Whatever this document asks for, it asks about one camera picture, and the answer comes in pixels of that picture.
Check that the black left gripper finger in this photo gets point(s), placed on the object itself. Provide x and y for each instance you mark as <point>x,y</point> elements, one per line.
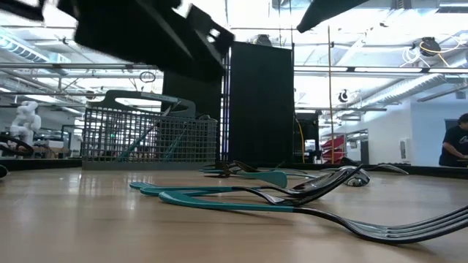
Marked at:
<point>208,33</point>
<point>201,67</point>

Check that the silver spoon bowl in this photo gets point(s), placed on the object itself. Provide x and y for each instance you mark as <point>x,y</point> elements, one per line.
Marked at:
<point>360,179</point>

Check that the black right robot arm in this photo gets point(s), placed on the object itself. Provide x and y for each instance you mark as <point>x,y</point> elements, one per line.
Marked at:
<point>329,11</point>

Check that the black folding partition screen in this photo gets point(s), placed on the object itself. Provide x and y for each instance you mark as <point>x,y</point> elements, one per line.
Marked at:
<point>261,109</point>

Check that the grey mesh cutlery basket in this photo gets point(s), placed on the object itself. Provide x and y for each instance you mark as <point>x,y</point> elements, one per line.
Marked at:
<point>146,164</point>

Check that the black equipment box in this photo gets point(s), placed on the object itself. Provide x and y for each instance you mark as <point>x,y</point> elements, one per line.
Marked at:
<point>311,128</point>

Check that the white robot figure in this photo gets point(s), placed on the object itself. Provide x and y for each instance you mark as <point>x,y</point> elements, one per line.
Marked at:
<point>26,122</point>

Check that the red tool cart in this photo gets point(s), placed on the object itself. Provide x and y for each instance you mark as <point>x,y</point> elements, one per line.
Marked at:
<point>334,146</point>

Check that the person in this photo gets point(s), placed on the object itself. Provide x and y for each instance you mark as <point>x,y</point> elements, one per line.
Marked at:
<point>455,142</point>

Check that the silver ventilation duct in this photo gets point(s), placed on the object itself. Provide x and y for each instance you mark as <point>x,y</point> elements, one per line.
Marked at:
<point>409,89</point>

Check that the white wall box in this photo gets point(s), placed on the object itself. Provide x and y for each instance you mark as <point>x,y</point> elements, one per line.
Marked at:
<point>405,149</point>

